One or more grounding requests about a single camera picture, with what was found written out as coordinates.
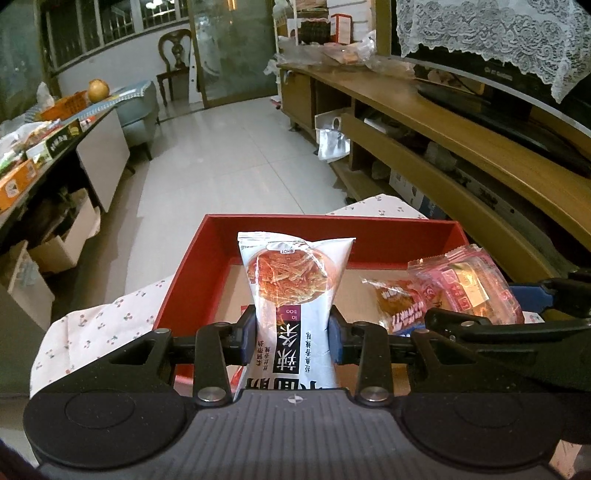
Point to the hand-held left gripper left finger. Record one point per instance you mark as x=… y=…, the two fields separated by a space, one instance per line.
x=250 y=339

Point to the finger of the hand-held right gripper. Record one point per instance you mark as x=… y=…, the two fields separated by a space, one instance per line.
x=531 y=300
x=485 y=325

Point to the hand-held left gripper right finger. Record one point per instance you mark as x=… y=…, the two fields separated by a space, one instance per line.
x=334 y=339

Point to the pink snack packet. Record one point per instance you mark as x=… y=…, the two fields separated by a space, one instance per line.
x=466 y=281

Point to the white spicy strip snack packet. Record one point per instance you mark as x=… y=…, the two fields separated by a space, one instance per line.
x=295 y=286

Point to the orange cake snack packet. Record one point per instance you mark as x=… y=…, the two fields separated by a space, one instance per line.
x=397 y=300

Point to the red cardboard box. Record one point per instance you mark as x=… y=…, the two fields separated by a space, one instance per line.
x=203 y=277

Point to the cherry print tablecloth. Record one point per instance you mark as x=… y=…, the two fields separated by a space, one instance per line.
x=92 y=332

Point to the wooden television stand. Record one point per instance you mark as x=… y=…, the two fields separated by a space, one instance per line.
x=461 y=134

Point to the silver plastic bag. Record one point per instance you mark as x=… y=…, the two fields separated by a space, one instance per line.
x=332 y=143

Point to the black television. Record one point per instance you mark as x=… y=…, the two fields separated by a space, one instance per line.
x=480 y=99

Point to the open white cardboard box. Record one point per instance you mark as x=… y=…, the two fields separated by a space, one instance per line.
x=60 y=244

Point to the white board panel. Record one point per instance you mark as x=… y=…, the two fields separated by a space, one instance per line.
x=27 y=290

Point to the long table with white doors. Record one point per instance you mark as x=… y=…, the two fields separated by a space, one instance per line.
x=101 y=152

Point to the teal armchair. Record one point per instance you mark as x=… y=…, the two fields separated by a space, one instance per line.
x=138 y=110

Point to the patterned table runner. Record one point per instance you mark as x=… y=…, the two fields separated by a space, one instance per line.
x=124 y=94

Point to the white lace cloth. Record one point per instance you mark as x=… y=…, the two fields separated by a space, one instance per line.
x=485 y=27

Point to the long black box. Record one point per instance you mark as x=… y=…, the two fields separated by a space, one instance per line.
x=55 y=138

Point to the flat orange box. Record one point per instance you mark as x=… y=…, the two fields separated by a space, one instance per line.
x=16 y=184

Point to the glass sliding door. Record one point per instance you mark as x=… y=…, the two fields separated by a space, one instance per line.
x=231 y=55

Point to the heap of clear plastic bags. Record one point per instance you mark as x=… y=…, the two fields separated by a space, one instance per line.
x=351 y=53

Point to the yellow pomelo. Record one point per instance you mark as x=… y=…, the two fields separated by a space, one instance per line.
x=98 y=91

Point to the orange plastic basket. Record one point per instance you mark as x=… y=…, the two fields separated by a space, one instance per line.
x=64 y=106

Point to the dark wooden chair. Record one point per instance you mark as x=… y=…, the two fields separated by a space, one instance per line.
x=175 y=46

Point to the pile of snack packets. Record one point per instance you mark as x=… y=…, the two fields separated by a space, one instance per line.
x=18 y=143

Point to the dark storage box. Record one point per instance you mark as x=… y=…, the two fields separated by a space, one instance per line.
x=314 y=30

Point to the red and white carton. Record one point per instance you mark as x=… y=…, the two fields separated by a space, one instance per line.
x=342 y=28

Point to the white plastic bag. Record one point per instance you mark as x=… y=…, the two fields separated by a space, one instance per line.
x=46 y=94

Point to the barred window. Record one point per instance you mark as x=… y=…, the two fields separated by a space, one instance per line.
x=115 y=27

